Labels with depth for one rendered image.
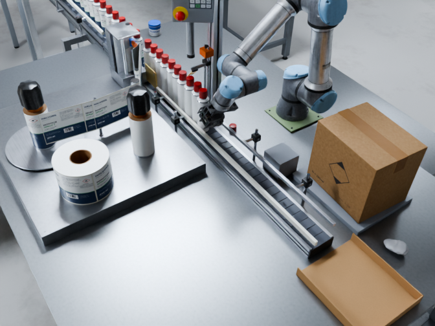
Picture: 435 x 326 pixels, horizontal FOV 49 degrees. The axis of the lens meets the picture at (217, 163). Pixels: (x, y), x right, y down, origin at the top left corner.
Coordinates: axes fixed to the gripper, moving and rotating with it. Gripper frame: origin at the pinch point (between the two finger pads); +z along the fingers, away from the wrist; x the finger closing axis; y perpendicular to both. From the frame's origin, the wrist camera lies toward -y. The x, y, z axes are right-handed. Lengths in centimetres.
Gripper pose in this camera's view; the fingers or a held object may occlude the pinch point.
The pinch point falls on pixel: (210, 123)
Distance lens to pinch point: 200.8
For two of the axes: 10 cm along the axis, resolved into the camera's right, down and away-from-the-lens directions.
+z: -3.0, 3.4, 8.9
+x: 4.8, 8.6, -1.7
